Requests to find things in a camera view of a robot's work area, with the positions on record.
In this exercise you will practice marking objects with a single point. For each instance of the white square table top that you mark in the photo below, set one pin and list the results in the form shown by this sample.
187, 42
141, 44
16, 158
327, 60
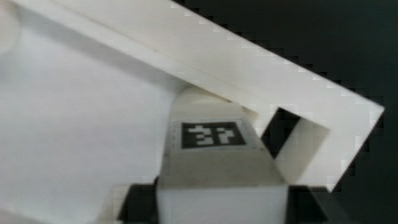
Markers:
87, 86

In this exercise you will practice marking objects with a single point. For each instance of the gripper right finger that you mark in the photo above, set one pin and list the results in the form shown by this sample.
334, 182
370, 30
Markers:
313, 207

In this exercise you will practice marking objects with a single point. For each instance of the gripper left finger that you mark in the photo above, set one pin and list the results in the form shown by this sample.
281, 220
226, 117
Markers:
130, 205

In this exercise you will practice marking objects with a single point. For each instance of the white table leg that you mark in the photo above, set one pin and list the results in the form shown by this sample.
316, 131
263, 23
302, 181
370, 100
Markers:
220, 186

